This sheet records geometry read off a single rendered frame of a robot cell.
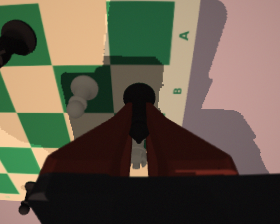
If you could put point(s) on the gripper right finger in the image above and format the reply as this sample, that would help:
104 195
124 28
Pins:
180 152

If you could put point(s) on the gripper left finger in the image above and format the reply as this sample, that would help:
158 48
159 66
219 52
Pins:
98 150

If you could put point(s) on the green and cream chessboard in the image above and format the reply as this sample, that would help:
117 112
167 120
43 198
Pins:
116 42

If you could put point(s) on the white pawn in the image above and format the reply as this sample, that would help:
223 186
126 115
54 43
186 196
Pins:
84 88

